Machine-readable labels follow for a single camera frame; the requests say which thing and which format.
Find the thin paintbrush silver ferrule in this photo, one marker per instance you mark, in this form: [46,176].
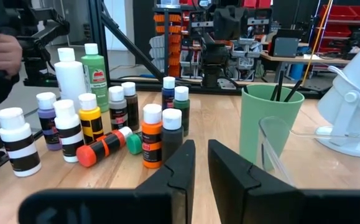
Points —
[293,90]

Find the white acrylic paint bottle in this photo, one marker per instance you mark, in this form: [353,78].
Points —
[19,149]
[69,133]

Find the clear plastic bin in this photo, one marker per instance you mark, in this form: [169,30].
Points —
[338,161]

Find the dark green acrylic paint bottle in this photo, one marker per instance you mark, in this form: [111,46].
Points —
[182,107]

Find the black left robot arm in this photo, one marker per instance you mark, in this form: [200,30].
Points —
[215,62]

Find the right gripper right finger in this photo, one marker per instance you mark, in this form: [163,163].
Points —
[260,205]

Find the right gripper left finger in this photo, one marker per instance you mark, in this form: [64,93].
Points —
[167,205]

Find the grey acrylic paint bottle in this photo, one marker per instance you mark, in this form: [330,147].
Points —
[117,109]

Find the thin paintbrush gold ferrule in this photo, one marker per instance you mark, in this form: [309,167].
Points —
[279,87]
[273,93]

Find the dark brown acrylic paint bottle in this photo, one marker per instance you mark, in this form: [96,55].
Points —
[131,105]

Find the person's hand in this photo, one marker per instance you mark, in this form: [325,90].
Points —
[2,54]

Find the wooden workbench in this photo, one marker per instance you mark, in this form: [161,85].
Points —
[307,58]

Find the yellow acrylic paint bottle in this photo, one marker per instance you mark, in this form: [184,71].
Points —
[90,119]

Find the grey equipment box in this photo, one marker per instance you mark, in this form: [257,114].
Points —
[287,46]

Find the red acrylic paint bottle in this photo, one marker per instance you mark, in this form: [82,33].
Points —
[103,148]

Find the blue acrylic paint bottle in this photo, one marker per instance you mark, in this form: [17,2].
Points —
[168,95]

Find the blue bin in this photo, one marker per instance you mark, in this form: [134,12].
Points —
[297,71]

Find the orange parts bin shelf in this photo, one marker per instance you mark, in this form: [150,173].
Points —
[175,31]

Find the large green paint bottle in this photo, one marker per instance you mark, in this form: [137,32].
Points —
[95,71]

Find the red bin shelf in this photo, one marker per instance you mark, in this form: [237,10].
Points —
[338,12]

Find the purple acrylic paint bottle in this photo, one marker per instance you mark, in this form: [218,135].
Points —
[47,121]

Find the orange acrylic paint bottle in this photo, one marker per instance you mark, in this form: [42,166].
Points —
[151,137]

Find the green plastic cup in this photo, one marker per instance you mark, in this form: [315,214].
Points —
[260,124]

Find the black acrylic paint bottle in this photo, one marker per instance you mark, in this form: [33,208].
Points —
[172,140]

